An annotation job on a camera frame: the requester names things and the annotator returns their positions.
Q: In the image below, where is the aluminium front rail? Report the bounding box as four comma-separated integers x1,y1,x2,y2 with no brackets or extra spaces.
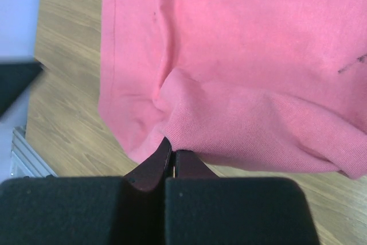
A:
10,127,57,178

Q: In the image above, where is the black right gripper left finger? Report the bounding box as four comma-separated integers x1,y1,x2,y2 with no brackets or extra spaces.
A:
123,138,172,192

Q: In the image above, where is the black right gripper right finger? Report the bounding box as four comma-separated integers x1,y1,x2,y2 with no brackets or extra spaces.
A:
174,150,218,178

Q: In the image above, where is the salmon pink t-shirt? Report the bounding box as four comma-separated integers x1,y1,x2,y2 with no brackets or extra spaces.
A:
99,0,366,178

